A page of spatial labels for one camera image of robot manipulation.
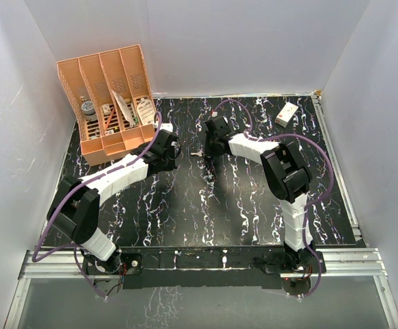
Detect orange pencil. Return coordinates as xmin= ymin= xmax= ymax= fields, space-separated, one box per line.
xmin=103 ymin=108 xmax=116 ymax=130

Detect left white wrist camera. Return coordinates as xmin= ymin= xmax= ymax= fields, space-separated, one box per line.
xmin=153 ymin=123 xmax=174 ymax=132

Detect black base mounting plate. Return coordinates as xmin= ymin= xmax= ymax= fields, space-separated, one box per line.
xmin=83 ymin=246 xmax=326 ymax=294

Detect orange plastic file organizer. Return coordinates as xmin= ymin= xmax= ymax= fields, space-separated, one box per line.
xmin=57 ymin=45 xmax=154 ymax=166

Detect white packaged card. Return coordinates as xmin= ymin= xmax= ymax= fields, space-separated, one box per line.
xmin=112 ymin=90 xmax=135 ymax=127

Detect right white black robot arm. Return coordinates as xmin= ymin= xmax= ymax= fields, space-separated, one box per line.
xmin=204 ymin=116 xmax=313 ymax=272

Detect white red small box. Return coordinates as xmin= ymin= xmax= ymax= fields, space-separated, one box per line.
xmin=274 ymin=102 xmax=299 ymax=127

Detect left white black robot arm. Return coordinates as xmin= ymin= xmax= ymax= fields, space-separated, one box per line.
xmin=47 ymin=123 xmax=178 ymax=273

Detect key with black tag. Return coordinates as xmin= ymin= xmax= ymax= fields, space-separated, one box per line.
xmin=190 ymin=151 xmax=204 ymax=158

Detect grey round tin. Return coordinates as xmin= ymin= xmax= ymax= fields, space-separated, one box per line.
xmin=81 ymin=97 xmax=97 ymax=122

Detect white label packet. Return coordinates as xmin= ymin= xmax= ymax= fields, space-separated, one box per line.
xmin=136 ymin=97 xmax=156 ymax=125

